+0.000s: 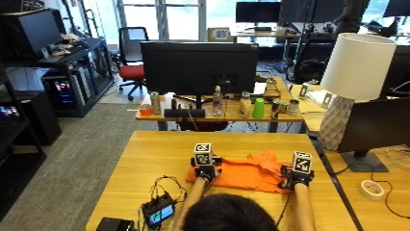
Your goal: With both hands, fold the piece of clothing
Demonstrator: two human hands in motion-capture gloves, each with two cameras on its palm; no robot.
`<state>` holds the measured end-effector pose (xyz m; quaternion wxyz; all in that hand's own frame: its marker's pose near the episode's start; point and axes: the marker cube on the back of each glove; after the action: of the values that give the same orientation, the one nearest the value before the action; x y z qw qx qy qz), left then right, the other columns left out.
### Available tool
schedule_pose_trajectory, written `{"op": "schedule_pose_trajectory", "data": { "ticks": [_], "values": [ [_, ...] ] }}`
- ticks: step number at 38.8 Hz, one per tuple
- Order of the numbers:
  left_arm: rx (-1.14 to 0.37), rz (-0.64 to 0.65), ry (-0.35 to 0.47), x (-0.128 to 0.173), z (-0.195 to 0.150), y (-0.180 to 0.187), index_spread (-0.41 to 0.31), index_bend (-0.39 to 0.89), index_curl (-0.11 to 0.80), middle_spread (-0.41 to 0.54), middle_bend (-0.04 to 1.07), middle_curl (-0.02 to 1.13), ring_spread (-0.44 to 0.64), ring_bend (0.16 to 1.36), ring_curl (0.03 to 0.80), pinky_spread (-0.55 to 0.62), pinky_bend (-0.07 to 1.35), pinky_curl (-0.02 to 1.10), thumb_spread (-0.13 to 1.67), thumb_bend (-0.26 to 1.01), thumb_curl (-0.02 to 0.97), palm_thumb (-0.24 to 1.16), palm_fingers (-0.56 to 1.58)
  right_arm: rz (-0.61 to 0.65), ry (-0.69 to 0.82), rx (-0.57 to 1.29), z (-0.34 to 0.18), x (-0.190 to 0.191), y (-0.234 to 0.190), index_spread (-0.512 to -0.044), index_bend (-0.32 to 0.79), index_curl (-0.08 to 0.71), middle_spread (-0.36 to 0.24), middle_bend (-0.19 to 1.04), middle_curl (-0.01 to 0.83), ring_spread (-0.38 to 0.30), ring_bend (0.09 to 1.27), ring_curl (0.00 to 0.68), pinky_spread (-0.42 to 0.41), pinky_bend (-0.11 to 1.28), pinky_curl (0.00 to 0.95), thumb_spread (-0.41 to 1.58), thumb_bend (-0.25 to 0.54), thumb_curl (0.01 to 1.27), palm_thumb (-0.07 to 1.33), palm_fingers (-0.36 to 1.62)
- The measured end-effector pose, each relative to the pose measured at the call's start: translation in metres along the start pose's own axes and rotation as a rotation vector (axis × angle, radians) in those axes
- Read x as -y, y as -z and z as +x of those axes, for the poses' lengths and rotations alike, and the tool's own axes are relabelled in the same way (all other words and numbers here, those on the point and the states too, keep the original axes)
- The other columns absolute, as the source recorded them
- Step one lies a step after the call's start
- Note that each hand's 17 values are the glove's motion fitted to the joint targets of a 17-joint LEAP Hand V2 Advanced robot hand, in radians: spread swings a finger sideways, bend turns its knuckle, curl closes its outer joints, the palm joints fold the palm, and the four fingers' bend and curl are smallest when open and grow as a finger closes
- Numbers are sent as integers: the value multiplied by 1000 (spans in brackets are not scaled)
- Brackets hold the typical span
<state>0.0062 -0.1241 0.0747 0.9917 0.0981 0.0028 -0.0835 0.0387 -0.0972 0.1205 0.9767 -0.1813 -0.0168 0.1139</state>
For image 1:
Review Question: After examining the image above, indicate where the small red cup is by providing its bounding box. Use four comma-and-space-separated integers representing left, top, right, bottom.
138, 103, 154, 116

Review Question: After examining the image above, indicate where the dark drink can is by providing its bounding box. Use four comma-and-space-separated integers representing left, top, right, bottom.
270, 100, 282, 120

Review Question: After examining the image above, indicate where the person's left hand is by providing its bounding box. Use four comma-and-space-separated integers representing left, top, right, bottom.
188, 155, 223, 186

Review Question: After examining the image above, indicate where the white lamp shade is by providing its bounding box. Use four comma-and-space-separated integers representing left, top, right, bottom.
319, 32, 397, 102

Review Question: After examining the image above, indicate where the wooden desk with monitor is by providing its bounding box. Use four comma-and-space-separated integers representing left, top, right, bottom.
134, 76, 304, 133

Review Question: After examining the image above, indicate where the computer tower with lights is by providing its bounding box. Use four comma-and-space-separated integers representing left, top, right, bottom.
41, 70, 87, 112

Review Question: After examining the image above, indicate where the black background monitor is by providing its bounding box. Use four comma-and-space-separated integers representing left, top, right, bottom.
234, 1, 282, 24

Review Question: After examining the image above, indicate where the wooden background desk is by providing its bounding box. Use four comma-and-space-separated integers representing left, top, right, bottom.
228, 26, 302, 62

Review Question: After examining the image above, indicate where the black shelf rack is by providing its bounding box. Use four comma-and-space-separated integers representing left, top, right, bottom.
0, 8, 117, 118

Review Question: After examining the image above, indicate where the white marker cube left glove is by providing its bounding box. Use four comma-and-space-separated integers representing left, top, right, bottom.
191, 142, 214, 167

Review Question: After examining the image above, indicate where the black cabinet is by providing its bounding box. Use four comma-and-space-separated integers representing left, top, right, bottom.
0, 65, 62, 222

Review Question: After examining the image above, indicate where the white tape roll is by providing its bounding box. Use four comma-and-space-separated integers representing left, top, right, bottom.
358, 179, 386, 202

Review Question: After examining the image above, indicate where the orange cloth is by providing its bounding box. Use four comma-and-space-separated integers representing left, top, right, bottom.
185, 149, 295, 194

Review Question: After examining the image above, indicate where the black cable right hand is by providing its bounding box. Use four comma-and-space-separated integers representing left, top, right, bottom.
274, 192, 291, 228

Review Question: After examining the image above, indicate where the white paper sheet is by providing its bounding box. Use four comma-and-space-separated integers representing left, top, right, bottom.
251, 82, 268, 96

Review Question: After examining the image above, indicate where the black office chair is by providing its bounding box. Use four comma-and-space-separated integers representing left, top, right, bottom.
291, 33, 338, 85

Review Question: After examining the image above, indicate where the green plastic cup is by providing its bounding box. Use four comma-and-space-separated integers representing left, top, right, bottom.
251, 97, 266, 120

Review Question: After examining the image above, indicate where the small screen recording device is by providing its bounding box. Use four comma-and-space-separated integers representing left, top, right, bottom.
141, 193, 177, 231

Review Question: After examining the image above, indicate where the white marker cube glove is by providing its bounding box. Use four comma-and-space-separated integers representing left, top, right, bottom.
290, 150, 314, 175
191, 142, 214, 167

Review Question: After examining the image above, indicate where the person's right hand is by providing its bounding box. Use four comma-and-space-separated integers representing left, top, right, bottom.
276, 164, 316, 191

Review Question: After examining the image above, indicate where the large black monitor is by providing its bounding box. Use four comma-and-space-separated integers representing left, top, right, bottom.
139, 40, 259, 96

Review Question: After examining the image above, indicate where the black power bank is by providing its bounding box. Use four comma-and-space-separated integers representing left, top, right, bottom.
94, 217, 138, 231

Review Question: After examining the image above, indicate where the black tangled cable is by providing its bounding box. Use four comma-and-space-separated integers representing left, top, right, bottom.
137, 174, 188, 222

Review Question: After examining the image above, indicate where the thin red cable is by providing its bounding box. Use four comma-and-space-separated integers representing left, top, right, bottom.
368, 167, 410, 220

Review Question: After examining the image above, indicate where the black box on shelf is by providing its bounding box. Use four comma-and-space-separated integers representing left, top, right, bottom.
0, 8, 63, 62

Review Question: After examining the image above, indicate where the checkerboard calibration board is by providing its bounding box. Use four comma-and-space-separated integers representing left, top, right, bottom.
206, 27, 234, 43

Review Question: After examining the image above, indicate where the glass mug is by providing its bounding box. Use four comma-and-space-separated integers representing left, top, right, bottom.
286, 98, 300, 117

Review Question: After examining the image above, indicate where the white marker cube right glove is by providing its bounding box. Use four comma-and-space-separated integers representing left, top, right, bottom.
290, 150, 314, 175

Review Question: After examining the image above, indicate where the black monitor with stand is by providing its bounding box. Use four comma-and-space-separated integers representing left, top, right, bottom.
336, 96, 410, 173

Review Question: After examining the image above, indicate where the white faceted lamp base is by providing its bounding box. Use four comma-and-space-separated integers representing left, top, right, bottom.
318, 95, 356, 152

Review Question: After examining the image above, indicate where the red office chair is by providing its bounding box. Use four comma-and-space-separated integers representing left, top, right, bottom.
115, 26, 151, 102

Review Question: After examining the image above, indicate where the clear water bottle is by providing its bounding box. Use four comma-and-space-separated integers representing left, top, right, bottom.
211, 85, 223, 117

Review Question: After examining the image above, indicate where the the person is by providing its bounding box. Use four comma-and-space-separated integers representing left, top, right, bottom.
170, 155, 318, 231

